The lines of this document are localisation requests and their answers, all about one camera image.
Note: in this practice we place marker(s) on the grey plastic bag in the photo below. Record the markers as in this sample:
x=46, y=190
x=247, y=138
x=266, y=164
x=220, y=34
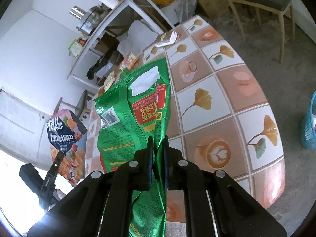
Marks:
x=185, y=10

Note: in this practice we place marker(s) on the white paper sheet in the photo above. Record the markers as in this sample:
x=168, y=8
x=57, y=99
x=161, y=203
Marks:
x=139, y=36

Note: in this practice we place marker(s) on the patterned tablecloth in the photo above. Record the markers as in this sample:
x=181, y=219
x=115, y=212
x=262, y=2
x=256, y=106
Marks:
x=220, y=117

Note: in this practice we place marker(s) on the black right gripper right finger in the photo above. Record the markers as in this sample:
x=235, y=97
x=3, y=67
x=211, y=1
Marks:
x=215, y=204

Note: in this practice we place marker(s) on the metal pot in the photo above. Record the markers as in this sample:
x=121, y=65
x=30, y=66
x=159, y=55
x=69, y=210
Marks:
x=89, y=20

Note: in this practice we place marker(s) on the orange snack bag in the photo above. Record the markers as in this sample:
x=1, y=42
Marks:
x=128, y=62

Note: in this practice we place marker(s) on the cardboard box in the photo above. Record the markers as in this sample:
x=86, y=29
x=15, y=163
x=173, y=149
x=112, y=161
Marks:
x=214, y=8

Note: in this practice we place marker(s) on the large green snack bag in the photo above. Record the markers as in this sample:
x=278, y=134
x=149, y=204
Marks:
x=132, y=111

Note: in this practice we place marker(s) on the small wooden stool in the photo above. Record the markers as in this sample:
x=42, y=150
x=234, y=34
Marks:
x=82, y=108

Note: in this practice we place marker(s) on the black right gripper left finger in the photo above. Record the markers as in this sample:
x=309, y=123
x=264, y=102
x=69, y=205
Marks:
x=101, y=204

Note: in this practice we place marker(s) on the wooden chair dark seat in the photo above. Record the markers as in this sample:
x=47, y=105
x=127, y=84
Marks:
x=278, y=7

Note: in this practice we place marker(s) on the pink purple chip bag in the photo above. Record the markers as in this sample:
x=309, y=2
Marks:
x=66, y=133

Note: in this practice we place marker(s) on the blue plastic trash basket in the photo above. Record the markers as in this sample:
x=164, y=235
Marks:
x=308, y=127

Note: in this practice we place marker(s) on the gold snack bag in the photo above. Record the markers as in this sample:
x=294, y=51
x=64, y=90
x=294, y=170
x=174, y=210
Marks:
x=107, y=83

